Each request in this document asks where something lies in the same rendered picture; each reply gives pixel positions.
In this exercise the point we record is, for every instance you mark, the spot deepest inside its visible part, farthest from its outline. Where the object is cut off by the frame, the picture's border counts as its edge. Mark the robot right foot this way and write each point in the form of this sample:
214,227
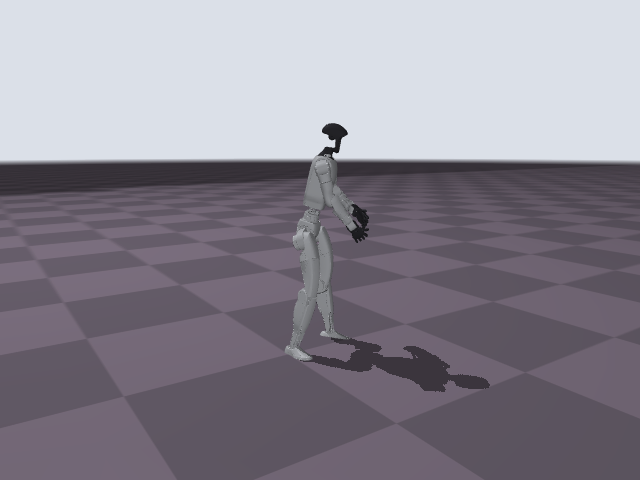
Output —
298,353

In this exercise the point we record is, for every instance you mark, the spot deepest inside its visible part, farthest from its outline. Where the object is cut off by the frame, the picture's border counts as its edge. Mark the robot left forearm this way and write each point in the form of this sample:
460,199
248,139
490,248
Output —
347,203

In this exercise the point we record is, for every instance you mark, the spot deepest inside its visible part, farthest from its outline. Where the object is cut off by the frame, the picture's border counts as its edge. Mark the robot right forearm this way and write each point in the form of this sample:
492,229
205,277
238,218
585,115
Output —
342,214

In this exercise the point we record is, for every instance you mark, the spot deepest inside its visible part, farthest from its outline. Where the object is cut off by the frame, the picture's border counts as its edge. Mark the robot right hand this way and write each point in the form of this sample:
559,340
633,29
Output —
357,233

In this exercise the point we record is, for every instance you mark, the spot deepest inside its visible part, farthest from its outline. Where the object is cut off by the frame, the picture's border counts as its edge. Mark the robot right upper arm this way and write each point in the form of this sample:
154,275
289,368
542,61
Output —
323,172

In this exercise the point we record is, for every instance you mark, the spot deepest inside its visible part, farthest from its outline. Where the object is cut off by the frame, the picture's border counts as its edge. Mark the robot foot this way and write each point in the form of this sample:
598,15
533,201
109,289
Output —
298,353
335,334

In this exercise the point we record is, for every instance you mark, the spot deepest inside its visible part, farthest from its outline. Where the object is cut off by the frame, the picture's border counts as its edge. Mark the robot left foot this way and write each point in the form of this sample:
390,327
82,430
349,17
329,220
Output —
335,334

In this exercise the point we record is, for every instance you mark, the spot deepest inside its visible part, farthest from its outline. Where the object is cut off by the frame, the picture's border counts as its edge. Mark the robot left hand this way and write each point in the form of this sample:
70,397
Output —
361,216

